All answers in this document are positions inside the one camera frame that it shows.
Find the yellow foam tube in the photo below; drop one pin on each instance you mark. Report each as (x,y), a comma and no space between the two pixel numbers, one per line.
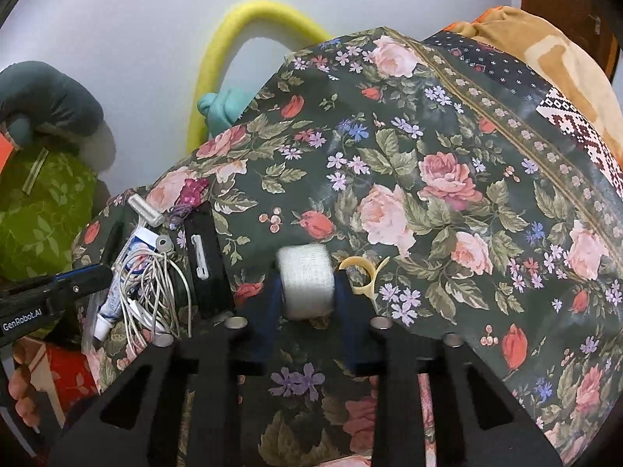
(214,58)

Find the orange blanket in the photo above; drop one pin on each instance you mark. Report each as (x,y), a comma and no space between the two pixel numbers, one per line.
(535,44)

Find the person's left hand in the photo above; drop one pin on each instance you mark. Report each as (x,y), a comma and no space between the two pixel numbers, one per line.
(24,389)

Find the white plastic stick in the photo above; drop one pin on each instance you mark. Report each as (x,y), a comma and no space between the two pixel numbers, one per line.
(198,258)

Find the floral bedspread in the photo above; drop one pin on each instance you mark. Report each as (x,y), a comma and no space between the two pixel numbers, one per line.
(438,204)

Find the red printed cloth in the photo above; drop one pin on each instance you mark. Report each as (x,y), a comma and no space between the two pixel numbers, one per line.
(73,369)

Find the teal plastic rocking toy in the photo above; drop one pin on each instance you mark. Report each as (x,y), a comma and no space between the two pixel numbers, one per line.
(224,107)

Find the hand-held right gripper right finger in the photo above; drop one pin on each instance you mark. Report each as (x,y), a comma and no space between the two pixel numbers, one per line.
(348,326)

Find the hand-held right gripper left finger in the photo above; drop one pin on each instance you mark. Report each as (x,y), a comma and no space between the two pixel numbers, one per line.
(265,321)

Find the clear plastic strip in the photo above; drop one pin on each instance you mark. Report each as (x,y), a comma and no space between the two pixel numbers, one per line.
(35,170)

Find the grey padded cloth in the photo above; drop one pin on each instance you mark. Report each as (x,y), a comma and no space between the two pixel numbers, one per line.
(48,97)

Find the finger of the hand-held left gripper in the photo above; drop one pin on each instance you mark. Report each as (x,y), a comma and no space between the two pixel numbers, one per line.
(78,279)

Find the toothpaste tube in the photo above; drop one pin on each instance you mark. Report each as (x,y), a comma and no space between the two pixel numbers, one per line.
(109,314)

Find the orange box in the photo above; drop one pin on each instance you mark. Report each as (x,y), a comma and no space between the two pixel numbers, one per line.
(4,143)

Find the white gauze roll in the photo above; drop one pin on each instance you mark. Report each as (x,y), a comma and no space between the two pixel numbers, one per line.
(306,282)

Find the dark patterned cloth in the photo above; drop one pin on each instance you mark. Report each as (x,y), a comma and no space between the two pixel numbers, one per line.
(511,73)

